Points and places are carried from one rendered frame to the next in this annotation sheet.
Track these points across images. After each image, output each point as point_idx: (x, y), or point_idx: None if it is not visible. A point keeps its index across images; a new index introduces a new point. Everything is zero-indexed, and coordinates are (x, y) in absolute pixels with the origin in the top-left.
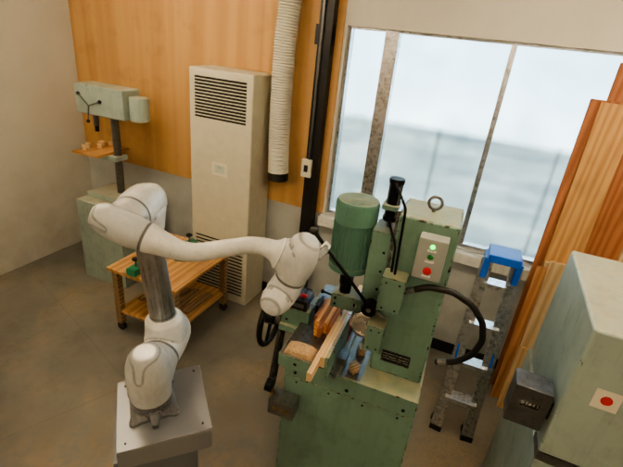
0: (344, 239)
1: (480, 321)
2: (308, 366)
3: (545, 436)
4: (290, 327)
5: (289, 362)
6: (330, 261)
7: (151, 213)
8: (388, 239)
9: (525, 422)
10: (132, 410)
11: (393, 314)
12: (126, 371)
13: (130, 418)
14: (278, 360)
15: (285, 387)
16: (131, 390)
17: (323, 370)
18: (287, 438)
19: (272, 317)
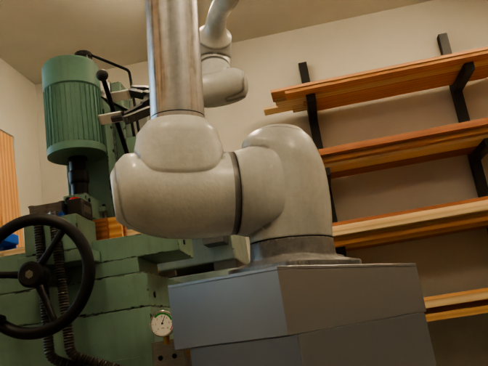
0: (98, 102)
1: None
2: (186, 240)
3: (233, 242)
4: (95, 250)
5: (181, 241)
6: (85, 139)
7: None
8: (110, 111)
9: (226, 238)
10: (332, 254)
11: None
12: (315, 148)
13: (348, 258)
14: (179, 242)
15: (155, 337)
16: (328, 187)
17: (190, 240)
18: None
19: (45, 265)
